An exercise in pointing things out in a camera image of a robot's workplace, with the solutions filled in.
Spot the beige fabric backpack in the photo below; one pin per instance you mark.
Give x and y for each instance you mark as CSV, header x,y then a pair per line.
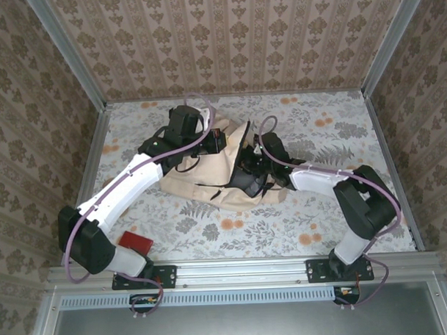
x,y
209,175

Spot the red case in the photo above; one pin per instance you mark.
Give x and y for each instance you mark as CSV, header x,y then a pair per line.
x,y
136,242

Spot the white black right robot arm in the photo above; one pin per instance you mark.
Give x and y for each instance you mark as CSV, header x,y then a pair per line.
x,y
315,180

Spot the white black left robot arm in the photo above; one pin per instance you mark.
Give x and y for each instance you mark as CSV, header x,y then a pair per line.
x,y
128,185

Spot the floral tablecloth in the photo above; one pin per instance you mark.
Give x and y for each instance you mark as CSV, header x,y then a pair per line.
x,y
211,248

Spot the grey metal sheet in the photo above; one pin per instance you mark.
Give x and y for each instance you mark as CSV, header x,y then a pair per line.
x,y
243,325

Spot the thin aluminium rail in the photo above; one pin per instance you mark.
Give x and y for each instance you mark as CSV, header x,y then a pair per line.
x,y
235,95

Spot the aluminium side rail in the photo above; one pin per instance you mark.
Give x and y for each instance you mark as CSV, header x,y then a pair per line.
x,y
380,132
93,161

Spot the long aluminium frame rail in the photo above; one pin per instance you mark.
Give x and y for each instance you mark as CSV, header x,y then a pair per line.
x,y
242,271

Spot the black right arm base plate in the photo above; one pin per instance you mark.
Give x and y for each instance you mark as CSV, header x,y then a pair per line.
x,y
317,271

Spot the aluminium corner post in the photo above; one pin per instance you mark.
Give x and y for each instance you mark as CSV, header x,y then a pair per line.
x,y
391,40
69,51

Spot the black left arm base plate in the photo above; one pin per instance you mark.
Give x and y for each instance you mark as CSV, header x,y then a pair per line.
x,y
168,276

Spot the aluminium frame strut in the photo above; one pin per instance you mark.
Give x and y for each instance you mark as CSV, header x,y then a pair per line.
x,y
47,320
442,307

